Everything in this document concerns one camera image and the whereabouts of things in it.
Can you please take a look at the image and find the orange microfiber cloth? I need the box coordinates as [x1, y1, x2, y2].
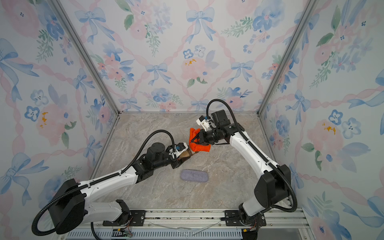
[189, 128, 211, 152]

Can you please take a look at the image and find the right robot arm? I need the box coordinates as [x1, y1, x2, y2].
[190, 110, 297, 226]

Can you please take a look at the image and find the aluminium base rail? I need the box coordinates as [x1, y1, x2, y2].
[58, 207, 313, 240]

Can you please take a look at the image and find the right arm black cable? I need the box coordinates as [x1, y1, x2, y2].
[205, 98, 298, 213]

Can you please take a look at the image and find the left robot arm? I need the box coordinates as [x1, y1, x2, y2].
[49, 143, 192, 235]

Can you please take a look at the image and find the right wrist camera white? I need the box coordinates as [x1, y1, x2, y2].
[196, 116, 213, 132]

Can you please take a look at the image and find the brown plaid eyeglass case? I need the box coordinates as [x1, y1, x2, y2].
[178, 149, 197, 162]

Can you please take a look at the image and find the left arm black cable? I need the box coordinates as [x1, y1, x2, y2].
[31, 129, 176, 237]

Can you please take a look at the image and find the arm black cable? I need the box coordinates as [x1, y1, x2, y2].
[31, 129, 176, 237]
[205, 98, 298, 213]

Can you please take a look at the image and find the purple fabric eyeglass case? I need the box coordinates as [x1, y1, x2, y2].
[180, 170, 209, 183]

